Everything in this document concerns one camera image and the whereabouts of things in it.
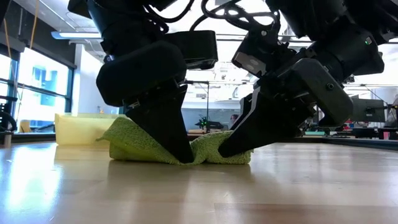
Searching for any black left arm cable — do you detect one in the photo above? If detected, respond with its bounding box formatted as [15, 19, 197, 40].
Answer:
[142, 0, 197, 34]

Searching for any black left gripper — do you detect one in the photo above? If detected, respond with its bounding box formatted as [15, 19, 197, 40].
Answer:
[95, 40, 195, 164]

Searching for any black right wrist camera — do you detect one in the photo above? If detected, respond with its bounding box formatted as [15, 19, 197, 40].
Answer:
[231, 29, 298, 78]

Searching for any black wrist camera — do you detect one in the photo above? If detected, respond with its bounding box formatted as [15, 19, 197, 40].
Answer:
[231, 29, 298, 78]
[163, 30, 219, 70]

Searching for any yellow translucent plastic basket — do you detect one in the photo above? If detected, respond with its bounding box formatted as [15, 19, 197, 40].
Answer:
[54, 113, 127, 146]

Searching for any black framed window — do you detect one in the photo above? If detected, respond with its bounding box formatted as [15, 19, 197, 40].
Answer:
[0, 46, 77, 134]

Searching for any green microfiber towel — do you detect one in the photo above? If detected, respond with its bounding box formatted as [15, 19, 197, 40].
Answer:
[96, 116, 254, 166]

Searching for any black metal gantry frame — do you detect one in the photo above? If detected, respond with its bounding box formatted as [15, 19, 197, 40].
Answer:
[185, 80, 210, 122]

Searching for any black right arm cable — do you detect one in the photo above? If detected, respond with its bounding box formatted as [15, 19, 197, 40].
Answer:
[189, 0, 280, 32]

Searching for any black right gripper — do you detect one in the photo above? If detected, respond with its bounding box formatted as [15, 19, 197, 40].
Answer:
[217, 58, 354, 159]

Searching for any long ceiling light bar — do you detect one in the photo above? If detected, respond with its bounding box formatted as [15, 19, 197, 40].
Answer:
[51, 30, 313, 43]

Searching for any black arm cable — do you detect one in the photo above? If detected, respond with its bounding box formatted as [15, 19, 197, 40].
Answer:
[142, 0, 197, 34]
[189, 0, 280, 32]

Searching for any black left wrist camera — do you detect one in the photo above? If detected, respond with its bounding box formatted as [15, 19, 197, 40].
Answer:
[163, 30, 219, 70]

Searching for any black computer monitor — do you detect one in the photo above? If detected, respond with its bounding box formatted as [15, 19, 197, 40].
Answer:
[351, 98, 386, 123]

